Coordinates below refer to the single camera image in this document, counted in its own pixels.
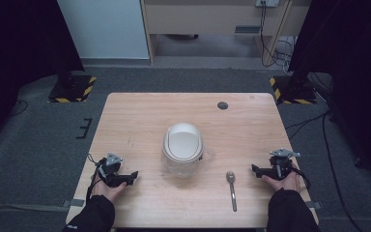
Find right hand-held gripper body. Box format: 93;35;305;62
268;147;302;181

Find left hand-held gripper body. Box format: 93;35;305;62
96;152;126;189

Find person's right hand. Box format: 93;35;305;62
261;163;302;194

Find person's left hand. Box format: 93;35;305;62
91;178;128;204

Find metal spoon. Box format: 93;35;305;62
225;170;239;213

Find grey tape strip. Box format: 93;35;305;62
60;198;86;208
304;200;324;210

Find clear jar with white lid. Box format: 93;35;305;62
161;122;205;180

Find black yellow striped stand base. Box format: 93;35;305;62
269;74;318;105
47;74;98;104

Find black curtain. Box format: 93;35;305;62
0;0;85;154
287;0;371;192

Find white partition panel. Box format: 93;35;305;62
56;0;151;60

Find light wooden desk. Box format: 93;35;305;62
140;0;313;66

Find grey power strip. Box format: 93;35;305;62
254;0;281;9

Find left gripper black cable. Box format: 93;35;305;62
85;153;108;205

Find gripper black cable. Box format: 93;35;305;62
290;164;312;191
85;153;108;205

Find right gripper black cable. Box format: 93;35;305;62
290;164;312;191

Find black floor cable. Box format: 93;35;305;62
284;108;365;232
7;99;30;118

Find black cables under desk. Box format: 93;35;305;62
258;1;297;70

